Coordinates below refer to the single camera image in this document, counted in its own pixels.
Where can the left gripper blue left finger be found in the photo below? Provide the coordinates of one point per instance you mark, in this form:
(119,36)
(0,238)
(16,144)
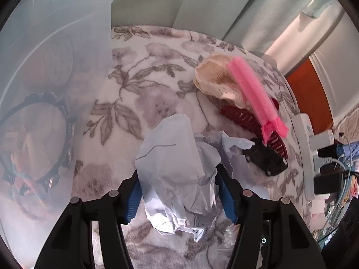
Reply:
(132,197)

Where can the white paper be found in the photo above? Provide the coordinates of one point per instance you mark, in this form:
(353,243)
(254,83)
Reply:
(177,170)

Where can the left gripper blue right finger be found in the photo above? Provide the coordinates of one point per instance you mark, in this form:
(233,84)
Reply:
(224,193)

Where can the pink hair roller clip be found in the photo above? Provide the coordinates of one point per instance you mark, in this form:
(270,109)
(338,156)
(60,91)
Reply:
(263,107)

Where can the black power adapter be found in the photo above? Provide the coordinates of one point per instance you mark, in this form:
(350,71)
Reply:
(330,183)

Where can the quilted lace bed cover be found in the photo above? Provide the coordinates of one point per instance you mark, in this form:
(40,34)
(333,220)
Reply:
(349,126)

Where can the white power strip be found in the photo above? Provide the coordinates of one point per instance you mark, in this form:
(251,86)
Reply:
(303,130)

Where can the pastel braided scrunchie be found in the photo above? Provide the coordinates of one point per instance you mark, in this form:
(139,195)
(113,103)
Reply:
(20,167)

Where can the cream lace scrunchie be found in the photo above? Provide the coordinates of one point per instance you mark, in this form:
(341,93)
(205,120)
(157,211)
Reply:
(213,78)

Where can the black lace headband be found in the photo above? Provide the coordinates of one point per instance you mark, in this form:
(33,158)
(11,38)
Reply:
(48,141)

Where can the wooden bed frame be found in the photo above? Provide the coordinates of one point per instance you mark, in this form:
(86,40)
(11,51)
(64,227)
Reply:
(310,96)

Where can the brown packing tape roll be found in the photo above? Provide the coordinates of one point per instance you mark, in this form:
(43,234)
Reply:
(49,67)

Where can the clear plastic storage bin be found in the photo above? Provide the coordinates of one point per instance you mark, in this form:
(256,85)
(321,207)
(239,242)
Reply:
(27,216)

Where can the green curtain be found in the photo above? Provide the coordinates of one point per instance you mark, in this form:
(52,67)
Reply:
(253,24)

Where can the cotton swab bag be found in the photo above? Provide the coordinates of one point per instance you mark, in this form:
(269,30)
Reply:
(226,234)

